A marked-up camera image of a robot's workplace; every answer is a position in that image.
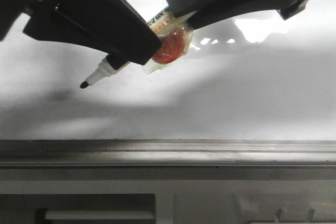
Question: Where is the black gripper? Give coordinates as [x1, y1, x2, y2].
[1, 0, 308, 65]

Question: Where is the black white whiteboard marker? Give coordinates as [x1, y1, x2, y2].
[80, 8, 176, 89]

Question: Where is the red magnet taped to marker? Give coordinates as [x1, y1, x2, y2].
[143, 12, 194, 74]

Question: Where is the white whiteboard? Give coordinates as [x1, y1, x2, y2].
[1, 0, 335, 141]

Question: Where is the aluminium whiteboard frame rail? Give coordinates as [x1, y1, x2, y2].
[1, 140, 335, 167]

